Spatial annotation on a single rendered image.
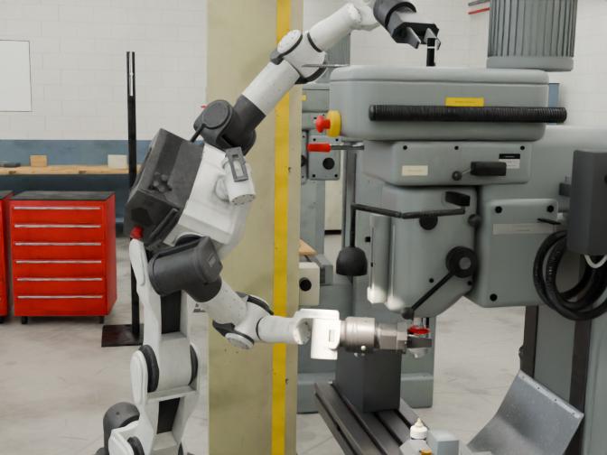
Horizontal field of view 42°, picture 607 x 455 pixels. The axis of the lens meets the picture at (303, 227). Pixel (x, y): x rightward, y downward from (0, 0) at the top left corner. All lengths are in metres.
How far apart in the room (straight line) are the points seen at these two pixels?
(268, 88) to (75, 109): 8.70
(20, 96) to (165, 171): 8.87
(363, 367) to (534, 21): 1.05
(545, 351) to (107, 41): 9.13
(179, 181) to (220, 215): 0.13
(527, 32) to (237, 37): 1.85
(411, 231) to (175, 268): 0.57
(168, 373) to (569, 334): 1.12
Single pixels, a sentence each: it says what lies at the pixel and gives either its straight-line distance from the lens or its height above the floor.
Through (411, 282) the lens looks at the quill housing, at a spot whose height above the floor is 1.41.
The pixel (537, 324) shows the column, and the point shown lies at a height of 1.23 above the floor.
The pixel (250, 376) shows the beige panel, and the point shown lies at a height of 0.52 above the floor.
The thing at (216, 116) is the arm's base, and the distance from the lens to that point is 2.10.
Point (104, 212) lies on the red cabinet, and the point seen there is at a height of 0.90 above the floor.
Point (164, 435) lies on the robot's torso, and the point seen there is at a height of 0.77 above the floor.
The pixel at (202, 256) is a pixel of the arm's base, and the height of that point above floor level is 1.44.
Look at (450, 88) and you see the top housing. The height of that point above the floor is 1.84.
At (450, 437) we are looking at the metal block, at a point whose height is 1.07.
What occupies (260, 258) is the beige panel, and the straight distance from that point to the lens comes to 3.59.
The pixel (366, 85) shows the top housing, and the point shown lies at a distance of 1.70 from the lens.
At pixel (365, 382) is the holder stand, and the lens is 2.30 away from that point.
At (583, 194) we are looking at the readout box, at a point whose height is 1.64.
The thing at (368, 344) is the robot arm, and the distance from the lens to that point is 1.93.
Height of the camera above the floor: 1.82
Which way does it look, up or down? 10 degrees down
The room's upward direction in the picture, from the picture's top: 1 degrees clockwise
